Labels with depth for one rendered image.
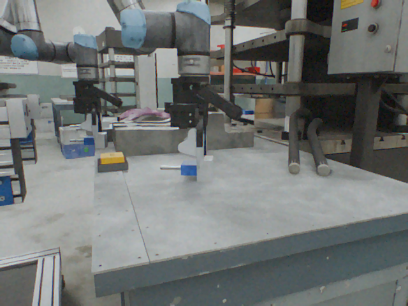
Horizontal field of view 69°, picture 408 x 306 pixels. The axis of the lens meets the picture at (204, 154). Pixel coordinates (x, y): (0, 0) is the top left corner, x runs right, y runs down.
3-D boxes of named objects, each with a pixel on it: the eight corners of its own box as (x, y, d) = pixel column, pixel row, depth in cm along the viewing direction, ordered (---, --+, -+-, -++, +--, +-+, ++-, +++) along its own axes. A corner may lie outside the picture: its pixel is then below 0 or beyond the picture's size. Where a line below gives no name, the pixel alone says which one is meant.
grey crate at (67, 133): (64, 145, 422) (63, 129, 417) (60, 141, 454) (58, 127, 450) (107, 141, 455) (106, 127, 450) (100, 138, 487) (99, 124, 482)
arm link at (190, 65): (211, 58, 70) (208, 54, 63) (211, 78, 71) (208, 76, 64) (180, 58, 71) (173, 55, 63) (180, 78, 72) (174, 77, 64)
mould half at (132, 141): (117, 157, 96) (114, 115, 93) (113, 143, 120) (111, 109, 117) (254, 146, 112) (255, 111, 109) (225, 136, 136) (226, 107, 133)
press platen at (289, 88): (292, 124, 124) (296, 81, 120) (196, 106, 242) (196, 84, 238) (429, 117, 151) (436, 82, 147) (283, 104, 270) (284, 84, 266)
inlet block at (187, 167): (158, 180, 72) (157, 159, 71) (162, 174, 77) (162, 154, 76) (211, 182, 71) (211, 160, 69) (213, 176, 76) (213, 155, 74)
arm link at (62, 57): (34, 39, 102) (58, 37, 98) (61, 44, 112) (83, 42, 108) (37, 63, 104) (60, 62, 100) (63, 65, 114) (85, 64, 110)
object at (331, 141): (287, 157, 128) (288, 141, 126) (195, 123, 247) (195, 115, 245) (422, 145, 155) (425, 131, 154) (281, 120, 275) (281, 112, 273)
